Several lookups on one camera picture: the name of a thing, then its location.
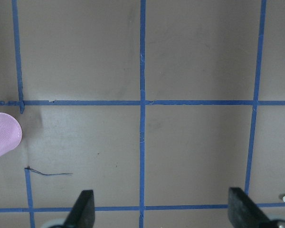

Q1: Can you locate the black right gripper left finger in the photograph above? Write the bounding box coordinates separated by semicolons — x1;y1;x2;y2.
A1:
63;190;95;228

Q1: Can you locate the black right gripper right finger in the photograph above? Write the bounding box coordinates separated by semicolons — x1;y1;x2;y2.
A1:
228;187;279;228

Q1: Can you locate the pink mesh cup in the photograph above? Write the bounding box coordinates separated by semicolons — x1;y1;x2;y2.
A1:
0;113;22;157

